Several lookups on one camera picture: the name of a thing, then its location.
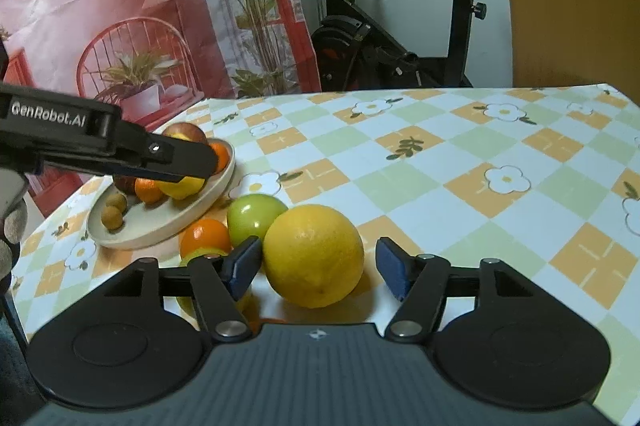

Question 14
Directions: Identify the green apple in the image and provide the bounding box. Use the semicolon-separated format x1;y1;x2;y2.
226;194;291;247

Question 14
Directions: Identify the red apple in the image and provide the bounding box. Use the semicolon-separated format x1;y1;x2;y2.
161;123;209;147

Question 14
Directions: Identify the dark purple mangosteen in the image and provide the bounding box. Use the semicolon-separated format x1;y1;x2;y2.
112;172;140;195

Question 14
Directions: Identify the checked floral tablecloth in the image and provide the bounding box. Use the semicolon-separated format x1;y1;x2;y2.
10;83;640;426

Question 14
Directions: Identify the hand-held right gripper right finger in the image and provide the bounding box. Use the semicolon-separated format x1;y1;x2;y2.
375;236;539;343

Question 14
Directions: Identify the person's left hand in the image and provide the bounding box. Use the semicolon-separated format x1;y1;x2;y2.
0;198;29;289

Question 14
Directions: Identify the orange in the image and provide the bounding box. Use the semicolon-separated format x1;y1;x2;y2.
134;177;167;205
179;218;233;259
207;141;231;177

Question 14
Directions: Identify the small yellow lemon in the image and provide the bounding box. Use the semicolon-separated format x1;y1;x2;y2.
159;176;207;200

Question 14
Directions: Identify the beige round plate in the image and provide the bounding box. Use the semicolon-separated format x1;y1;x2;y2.
87;138;237;251

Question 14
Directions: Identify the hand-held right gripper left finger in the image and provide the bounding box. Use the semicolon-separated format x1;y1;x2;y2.
102;235;264;343

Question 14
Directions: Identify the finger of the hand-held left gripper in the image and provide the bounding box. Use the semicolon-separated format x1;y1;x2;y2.
106;162;207;185
112;120;219;179

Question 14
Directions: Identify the large yellow lemon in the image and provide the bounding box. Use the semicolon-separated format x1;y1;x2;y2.
262;204;365;309

